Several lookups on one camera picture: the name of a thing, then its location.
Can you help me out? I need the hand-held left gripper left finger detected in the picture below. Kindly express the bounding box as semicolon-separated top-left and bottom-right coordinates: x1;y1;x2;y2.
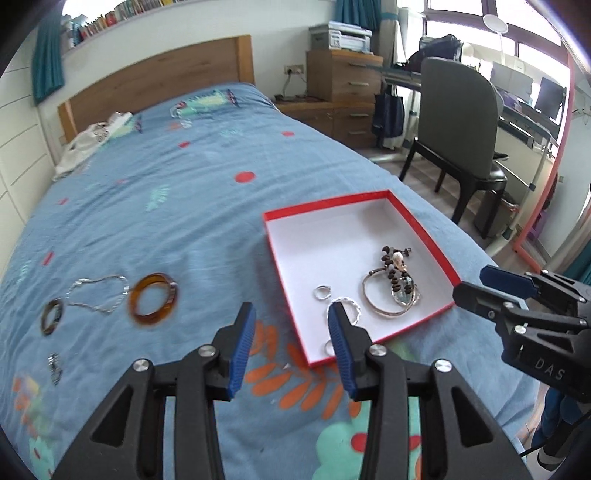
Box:
51;302;257;480

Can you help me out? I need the twisted silver bangle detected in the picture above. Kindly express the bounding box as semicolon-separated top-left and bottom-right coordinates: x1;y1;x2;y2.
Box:
329;296;362;326

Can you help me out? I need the silver chain necklace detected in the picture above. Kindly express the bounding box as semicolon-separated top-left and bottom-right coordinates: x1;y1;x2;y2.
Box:
67;274;130;315

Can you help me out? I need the dark waste bin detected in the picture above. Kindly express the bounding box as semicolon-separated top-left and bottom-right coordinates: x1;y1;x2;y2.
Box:
473;187;515;238

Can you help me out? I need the black monitor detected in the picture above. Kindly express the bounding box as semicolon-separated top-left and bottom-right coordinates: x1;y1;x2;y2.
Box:
536;76;566;125

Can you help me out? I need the dark bag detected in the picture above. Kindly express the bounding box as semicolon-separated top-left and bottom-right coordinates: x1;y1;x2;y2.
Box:
406;34;463;65

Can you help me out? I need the white garment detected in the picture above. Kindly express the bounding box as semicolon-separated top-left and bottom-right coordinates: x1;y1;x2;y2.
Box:
52;111;134;182

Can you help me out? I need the white wardrobe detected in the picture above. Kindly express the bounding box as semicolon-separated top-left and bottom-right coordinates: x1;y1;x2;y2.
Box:
0;65;58;232

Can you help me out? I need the wooden headboard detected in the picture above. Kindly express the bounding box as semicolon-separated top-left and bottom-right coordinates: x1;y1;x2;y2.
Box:
57;34;256;144

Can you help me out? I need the beaded shell bracelet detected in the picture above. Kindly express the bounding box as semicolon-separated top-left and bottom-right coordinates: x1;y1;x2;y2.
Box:
379;247;414;305

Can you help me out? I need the amber bangle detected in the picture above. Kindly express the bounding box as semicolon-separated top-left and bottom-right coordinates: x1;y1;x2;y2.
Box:
128;273;180;328

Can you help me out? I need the low wooden nightstand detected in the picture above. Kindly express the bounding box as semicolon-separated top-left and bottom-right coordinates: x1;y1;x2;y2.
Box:
272;97;335;139

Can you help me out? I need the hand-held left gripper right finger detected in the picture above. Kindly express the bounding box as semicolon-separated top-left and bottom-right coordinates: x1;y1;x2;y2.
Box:
327;302;532;480

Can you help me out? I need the glass desk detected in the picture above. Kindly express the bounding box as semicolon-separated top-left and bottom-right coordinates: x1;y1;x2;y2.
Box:
381;65;561;153

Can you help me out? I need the dark mottled bangle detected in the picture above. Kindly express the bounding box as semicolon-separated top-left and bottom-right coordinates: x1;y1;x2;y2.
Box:
39;298;65;337

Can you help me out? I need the white printer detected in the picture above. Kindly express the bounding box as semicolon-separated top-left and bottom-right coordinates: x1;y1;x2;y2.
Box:
308;21;374;52

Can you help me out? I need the teal curtain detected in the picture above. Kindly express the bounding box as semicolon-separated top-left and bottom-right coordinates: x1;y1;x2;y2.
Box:
31;18;65;106
335;0;383;28

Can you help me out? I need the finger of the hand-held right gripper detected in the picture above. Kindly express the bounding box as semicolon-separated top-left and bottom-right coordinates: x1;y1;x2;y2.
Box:
479;265;585;305
452;281;578;324

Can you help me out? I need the grey chair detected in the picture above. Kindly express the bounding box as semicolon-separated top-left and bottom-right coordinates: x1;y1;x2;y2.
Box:
398;58;509;224

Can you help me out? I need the wooden chest of drawers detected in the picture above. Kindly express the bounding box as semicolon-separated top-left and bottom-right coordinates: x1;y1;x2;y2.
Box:
305;48;385;149

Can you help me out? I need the thin metal bangle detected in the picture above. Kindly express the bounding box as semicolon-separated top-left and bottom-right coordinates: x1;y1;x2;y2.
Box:
361;270;422;318

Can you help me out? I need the blue printed blanket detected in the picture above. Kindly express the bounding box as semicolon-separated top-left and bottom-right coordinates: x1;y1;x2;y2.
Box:
0;82;555;480

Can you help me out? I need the row of books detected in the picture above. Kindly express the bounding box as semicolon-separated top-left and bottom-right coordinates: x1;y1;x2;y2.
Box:
62;0;185;47

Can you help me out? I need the red shallow cardboard box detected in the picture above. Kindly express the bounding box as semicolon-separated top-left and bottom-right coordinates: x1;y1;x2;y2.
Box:
263;190;462;368

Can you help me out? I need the blue hanging bag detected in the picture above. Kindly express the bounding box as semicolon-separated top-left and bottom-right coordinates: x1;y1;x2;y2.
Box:
373;85;406;151

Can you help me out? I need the white round lamp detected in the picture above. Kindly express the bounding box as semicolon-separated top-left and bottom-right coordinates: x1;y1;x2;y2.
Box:
482;14;509;63

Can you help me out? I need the window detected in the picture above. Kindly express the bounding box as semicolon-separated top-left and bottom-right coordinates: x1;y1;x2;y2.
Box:
392;0;591;93

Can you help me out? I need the pink metal frame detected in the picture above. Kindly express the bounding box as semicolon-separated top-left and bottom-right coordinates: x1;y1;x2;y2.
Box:
512;44;578;278

